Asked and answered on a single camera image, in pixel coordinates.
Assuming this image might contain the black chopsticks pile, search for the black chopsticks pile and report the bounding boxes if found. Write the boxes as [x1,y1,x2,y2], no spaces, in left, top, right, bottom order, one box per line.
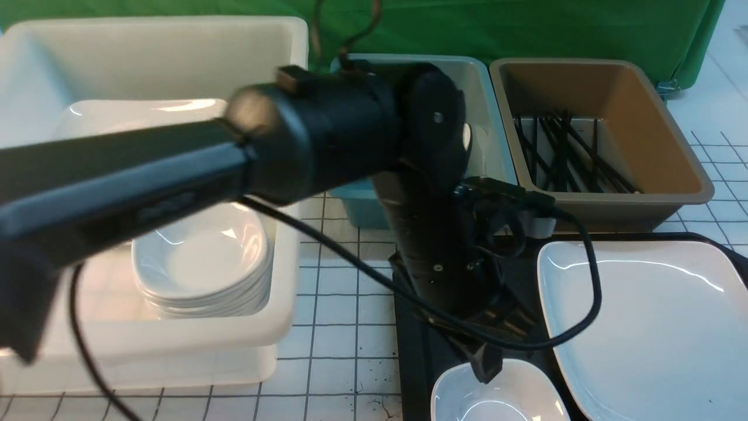
[513,109,642,194]

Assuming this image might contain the green cloth backdrop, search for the green cloth backdrop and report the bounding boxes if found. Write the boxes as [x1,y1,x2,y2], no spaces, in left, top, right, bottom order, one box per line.
[2,1,724,89]

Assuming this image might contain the teal plastic bin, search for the teal plastic bin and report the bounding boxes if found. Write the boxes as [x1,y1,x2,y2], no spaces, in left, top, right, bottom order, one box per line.
[330,53,518,230]

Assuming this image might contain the metal clip on cloth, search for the metal clip on cloth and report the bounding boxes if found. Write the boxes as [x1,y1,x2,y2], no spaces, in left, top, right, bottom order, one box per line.
[656,80,682,101]

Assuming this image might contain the black serving tray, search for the black serving tray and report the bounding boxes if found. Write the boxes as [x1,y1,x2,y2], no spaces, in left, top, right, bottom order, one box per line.
[390,232,747,420]

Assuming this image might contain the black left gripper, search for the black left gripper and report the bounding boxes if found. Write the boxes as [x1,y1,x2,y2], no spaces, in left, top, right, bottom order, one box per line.
[372,170,538,384]

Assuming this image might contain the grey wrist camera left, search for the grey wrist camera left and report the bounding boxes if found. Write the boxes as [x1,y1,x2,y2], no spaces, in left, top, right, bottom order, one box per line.
[455,177,556,238]

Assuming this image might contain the large white plastic tub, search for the large white plastic tub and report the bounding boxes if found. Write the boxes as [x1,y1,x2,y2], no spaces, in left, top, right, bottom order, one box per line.
[2,16,309,392]

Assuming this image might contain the stack of white plates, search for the stack of white plates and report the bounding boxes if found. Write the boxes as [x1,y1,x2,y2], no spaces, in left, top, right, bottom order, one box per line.
[51,98,227,140]

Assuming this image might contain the white bowl tray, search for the white bowl tray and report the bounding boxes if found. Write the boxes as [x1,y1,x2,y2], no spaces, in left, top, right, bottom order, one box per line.
[430,359,570,420]

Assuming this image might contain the brown plastic bin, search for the brown plastic bin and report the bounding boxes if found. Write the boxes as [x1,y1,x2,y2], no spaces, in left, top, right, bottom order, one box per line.
[489,58,714,232]

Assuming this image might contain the stack of white bowls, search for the stack of white bowls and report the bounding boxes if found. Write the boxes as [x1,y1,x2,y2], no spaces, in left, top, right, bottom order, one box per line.
[133,203,273,319]

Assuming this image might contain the large white square plate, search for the large white square plate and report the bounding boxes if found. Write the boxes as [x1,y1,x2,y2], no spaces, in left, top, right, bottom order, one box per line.
[554,240,747,420]

